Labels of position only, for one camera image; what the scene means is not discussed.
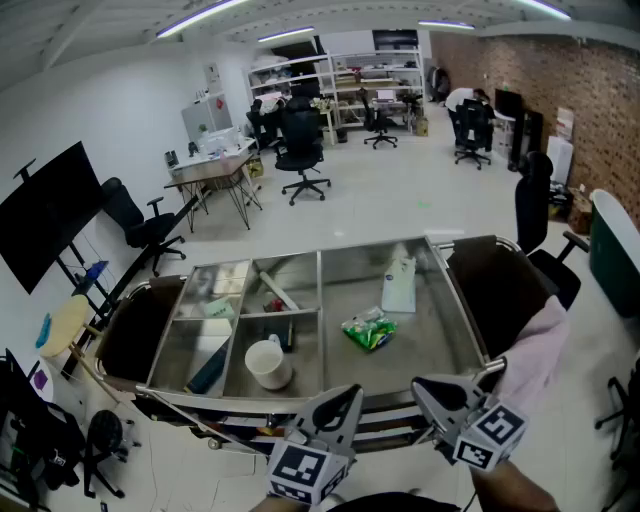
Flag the red and white poster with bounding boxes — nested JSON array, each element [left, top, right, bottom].
[[555, 106, 575, 139]]

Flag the teal cloth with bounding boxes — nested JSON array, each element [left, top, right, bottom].
[[34, 313, 52, 350]]

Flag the wooden desk with wire legs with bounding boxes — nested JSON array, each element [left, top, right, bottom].
[[163, 149, 264, 234]]

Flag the person's left forearm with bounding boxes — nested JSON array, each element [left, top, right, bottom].
[[249, 493, 321, 512]]

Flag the steel compartment tray cart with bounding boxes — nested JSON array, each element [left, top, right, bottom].
[[94, 234, 524, 456]]

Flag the large black screen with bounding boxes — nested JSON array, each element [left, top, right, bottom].
[[0, 140, 106, 295]]

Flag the person's right forearm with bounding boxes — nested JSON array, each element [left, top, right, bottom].
[[469, 458, 561, 512]]

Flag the tall black cabinet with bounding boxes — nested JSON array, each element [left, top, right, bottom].
[[508, 107, 545, 174]]

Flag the brown cardboard box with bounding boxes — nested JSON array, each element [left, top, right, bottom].
[[567, 187, 594, 236]]

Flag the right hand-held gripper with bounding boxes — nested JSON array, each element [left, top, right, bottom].
[[410, 374, 530, 472]]

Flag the black screen stand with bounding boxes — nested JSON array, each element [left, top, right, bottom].
[[54, 234, 136, 331]]

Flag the beige stick tool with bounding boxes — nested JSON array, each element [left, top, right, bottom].
[[258, 272, 300, 311]]

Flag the white desk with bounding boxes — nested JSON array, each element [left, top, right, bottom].
[[167, 137, 259, 171]]

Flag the black office chair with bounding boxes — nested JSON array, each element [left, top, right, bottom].
[[514, 150, 591, 311], [101, 176, 187, 278], [273, 96, 332, 207], [359, 88, 400, 150], [453, 98, 495, 171]]

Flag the small white round table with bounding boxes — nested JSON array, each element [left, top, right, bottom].
[[27, 357, 56, 404]]

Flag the green printed paper card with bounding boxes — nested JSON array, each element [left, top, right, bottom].
[[203, 298, 236, 320]]

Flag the ceiling light bar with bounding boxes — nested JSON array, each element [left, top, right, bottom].
[[417, 19, 476, 31], [257, 25, 316, 44], [155, 0, 251, 39], [514, 0, 572, 21]]

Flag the white boards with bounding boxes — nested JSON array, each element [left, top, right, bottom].
[[546, 134, 575, 186]]

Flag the grey cabinet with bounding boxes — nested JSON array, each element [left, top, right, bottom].
[[180, 94, 234, 146]]

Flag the white shelving unit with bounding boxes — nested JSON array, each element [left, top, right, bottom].
[[329, 47, 425, 131], [246, 53, 334, 131]]

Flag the black wall screen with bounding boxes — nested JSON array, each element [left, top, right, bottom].
[[372, 29, 419, 51]]

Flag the green snack packet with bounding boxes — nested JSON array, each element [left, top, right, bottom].
[[341, 305, 399, 354]]

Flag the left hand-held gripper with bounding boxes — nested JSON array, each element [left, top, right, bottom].
[[266, 383, 365, 506]]

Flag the black equipment rack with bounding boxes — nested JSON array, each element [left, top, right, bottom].
[[0, 349, 86, 511]]

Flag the pink cloth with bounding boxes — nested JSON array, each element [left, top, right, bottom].
[[492, 294, 571, 416]]

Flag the round wooden stool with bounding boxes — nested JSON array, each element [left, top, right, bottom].
[[38, 293, 136, 406]]

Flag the white ceramic mug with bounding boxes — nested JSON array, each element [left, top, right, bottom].
[[244, 333, 294, 391]]

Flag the person's dark clothing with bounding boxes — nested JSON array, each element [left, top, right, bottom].
[[324, 492, 461, 512]]

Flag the black computer monitor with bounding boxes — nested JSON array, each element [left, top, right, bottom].
[[494, 88, 523, 119]]

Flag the black round stool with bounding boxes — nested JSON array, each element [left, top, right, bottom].
[[82, 409, 141, 501]]

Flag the black chair base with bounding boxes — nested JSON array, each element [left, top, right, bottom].
[[594, 349, 640, 471]]

